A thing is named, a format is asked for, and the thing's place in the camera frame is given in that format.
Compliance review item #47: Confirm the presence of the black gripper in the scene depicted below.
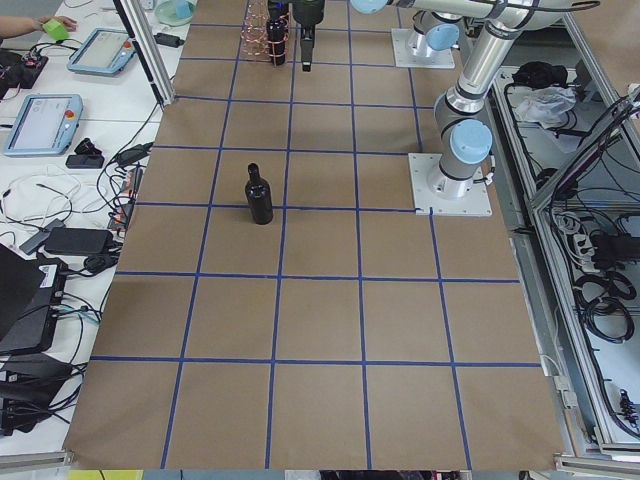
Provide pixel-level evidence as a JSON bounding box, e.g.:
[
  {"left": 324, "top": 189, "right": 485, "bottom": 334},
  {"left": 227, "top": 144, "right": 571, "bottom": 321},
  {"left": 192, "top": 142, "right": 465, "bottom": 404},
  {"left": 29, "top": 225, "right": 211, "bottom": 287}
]
[{"left": 292, "top": 0, "right": 325, "bottom": 72}]

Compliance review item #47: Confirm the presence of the dark wine bottle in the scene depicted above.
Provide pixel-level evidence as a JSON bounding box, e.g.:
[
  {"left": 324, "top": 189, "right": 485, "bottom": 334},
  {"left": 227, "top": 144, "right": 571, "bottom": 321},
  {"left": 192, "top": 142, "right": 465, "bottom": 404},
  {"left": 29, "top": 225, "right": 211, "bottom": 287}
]
[
  {"left": 266, "top": 18, "right": 288, "bottom": 66},
  {"left": 245, "top": 163, "right": 273, "bottom": 225}
]

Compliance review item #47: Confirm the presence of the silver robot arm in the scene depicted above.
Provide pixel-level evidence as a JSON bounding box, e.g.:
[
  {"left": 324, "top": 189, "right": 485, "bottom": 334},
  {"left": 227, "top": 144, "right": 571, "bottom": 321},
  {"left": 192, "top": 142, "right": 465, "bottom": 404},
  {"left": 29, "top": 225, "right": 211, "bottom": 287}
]
[
  {"left": 290, "top": 1, "right": 461, "bottom": 72},
  {"left": 375, "top": 1, "right": 599, "bottom": 200}
]

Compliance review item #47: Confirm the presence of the dark wine bottle in basket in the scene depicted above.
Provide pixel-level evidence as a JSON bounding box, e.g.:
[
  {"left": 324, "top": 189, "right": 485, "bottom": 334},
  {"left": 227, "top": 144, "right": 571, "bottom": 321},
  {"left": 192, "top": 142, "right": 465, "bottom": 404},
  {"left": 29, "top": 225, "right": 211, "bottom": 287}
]
[{"left": 266, "top": 18, "right": 288, "bottom": 66}]

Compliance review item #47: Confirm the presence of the person hand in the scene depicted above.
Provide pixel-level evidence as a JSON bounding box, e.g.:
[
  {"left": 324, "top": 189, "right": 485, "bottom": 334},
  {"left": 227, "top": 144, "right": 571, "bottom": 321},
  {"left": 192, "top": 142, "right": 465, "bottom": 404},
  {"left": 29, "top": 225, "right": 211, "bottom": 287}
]
[{"left": 34, "top": 16, "right": 77, "bottom": 31}]

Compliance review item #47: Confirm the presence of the green bowl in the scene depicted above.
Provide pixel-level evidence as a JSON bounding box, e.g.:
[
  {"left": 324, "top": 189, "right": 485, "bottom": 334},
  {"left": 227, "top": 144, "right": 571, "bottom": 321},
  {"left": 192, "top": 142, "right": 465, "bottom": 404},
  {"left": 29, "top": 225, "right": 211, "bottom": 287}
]
[{"left": 154, "top": 0, "right": 196, "bottom": 27}]

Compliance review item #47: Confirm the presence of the blue teach pendant far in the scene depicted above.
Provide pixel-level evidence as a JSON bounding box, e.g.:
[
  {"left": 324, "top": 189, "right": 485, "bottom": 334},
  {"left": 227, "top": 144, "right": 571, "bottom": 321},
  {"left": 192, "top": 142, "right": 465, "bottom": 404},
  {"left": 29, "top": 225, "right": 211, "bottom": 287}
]
[{"left": 67, "top": 28, "right": 135, "bottom": 77}]

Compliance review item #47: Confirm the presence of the blue teach pendant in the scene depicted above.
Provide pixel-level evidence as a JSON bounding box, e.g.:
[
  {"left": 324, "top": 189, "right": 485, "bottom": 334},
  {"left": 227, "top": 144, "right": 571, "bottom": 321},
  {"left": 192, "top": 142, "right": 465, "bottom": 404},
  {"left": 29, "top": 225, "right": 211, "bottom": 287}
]
[
  {"left": 3, "top": 94, "right": 84, "bottom": 157},
  {"left": 67, "top": 28, "right": 135, "bottom": 77}
]

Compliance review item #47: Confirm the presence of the green box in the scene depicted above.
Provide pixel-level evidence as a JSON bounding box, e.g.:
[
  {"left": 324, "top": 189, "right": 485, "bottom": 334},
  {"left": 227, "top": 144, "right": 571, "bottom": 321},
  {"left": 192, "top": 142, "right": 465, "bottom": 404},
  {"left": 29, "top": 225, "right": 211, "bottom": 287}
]
[{"left": 42, "top": 18, "right": 69, "bottom": 42}]

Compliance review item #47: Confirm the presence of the white crumpled cloth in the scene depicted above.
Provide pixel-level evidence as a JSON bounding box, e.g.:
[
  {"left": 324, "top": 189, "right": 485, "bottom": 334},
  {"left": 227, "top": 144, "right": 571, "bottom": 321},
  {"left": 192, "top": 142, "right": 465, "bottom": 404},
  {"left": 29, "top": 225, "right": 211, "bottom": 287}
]
[{"left": 514, "top": 87, "right": 576, "bottom": 129}]

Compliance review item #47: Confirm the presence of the black small device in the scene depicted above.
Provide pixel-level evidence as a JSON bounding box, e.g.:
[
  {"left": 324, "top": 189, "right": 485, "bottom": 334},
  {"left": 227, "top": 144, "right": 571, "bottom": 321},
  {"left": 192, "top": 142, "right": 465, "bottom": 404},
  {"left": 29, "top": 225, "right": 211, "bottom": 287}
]
[{"left": 65, "top": 137, "right": 105, "bottom": 169}]

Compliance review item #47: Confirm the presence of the blue teach pendant near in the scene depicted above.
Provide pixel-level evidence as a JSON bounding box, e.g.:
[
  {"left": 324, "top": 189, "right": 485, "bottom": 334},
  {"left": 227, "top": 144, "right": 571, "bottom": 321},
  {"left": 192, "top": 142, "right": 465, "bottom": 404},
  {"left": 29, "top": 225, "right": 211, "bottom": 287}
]
[{"left": 3, "top": 94, "right": 84, "bottom": 157}]

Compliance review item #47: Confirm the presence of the black power adapter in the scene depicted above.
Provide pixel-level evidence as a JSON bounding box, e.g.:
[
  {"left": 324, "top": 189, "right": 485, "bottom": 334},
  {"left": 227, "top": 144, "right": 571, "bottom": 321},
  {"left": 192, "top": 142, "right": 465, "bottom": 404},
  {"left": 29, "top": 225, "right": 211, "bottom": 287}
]
[{"left": 44, "top": 227, "right": 113, "bottom": 256}]

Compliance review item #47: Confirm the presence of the black laptop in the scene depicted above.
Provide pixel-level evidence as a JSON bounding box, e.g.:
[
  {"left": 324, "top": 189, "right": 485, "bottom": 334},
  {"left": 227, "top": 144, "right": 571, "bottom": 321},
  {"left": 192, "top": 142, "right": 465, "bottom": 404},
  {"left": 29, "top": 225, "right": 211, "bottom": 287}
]
[{"left": 1, "top": 246, "right": 67, "bottom": 355}]

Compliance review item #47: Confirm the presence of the copper wire wine basket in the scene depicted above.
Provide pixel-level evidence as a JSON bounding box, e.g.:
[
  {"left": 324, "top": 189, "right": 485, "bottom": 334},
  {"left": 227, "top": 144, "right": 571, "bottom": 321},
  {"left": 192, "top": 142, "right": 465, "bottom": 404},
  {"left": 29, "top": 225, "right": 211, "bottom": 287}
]
[{"left": 241, "top": 1, "right": 290, "bottom": 65}]

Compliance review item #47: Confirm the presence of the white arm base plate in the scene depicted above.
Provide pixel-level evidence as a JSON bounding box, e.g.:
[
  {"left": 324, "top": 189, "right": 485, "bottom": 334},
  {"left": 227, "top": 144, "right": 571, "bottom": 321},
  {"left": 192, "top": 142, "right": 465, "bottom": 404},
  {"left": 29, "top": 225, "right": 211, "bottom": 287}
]
[
  {"left": 391, "top": 25, "right": 460, "bottom": 70},
  {"left": 408, "top": 153, "right": 492, "bottom": 217}
]

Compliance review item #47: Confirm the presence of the aluminium frame post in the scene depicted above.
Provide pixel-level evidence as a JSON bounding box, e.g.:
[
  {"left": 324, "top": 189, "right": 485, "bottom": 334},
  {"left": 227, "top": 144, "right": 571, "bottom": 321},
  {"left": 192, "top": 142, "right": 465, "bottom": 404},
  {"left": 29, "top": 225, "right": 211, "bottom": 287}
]
[{"left": 113, "top": 0, "right": 175, "bottom": 107}]

